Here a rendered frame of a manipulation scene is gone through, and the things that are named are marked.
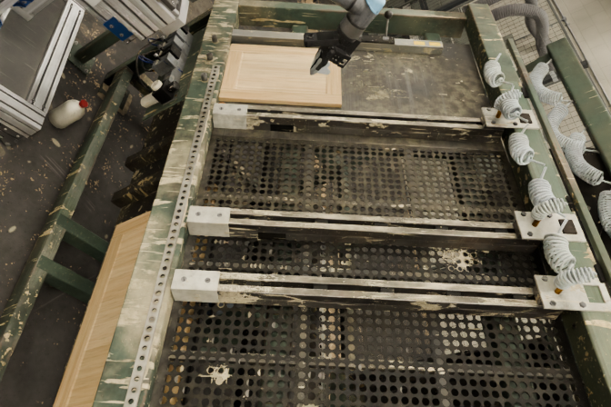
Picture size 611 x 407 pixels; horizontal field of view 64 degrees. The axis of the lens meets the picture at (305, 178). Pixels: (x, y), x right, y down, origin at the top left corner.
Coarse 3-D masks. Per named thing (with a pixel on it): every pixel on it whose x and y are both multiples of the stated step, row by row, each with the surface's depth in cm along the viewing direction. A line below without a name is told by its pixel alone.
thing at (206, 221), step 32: (192, 224) 147; (224, 224) 146; (256, 224) 146; (288, 224) 147; (320, 224) 147; (352, 224) 148; (384, 224) 149; (416, 224) 150; (448, 224) 150; (480, 224) 150; (512, 224) 151; (544, 224) 147; (576, 224) 147
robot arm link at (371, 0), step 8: (360, 0) 143; (368, 0) 143; (376, 0) 142; (384, 0) 144; (352, 8) 145; (360, 8) 145; (368, 8) 144; (376, 8) 144; (352, 16) 148; (360, 16) 147; (368, 16) 146; (352, 24) 149; (360, 24) 148; (368, 24) 150
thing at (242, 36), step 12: (240, 36) 218; (252, 36) 218; (264, 36) 218; (276, 36) 218; (288, 36) 219; (300, 36) 219; (360, 48) 221; (372, 48) 220; (384, 48) 220; (396, 48) 220; (408, 48) 220; (420, 48) 220; (432, 48) 219
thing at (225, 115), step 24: (504, 96) 170; (528, 96) 166; (216, 120) 180; (240, 120) 180; (264, 120) 180; (288, 120) 179; (312, 120) 179; (336, 120) 179; (360, 120) 179; (384, 120) 180; (408, 120) 183; (432, 120) 182; (456, 120) 182; (480, 120) 183; (504, 120) 178
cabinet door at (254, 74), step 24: (240, 48) 215; (264, 48) 215; (288, 48) 216; (312, 48) 217; (240, 72) 204; (264, 72) 205; (288, 72) 206; (336, 72) 207; (240, 96) 193; (264, 96) 194; (288, 96) 195; (312, 96) 195; (336, 96) 196
